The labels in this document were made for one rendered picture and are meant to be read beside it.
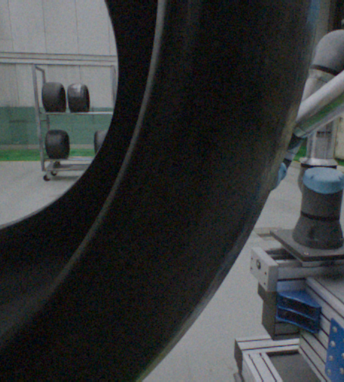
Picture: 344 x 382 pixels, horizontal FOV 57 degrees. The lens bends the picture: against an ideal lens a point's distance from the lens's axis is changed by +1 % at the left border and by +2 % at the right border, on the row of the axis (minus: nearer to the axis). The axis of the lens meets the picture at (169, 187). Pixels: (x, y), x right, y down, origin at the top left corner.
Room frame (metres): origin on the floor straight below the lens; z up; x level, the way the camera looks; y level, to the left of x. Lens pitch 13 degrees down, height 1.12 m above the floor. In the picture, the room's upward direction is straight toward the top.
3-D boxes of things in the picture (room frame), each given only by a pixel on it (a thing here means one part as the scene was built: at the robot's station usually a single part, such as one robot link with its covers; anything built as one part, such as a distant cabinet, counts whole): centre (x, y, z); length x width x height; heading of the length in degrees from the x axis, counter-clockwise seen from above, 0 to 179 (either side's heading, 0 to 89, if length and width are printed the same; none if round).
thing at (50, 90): (5.67, 1.59, 0.96); 1.33 x 0.64 x 1.92; 96
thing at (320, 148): (1.10, -0.53, 1.09); 0.15 x 0.12 x 0.55; 163
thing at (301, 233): (0.97, -0.49, 0.77); 0.15 x 0.15 x 0.10
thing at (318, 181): (0.98, -0.49, 0.88); 0.13 x 0.12 x 0.14; 163
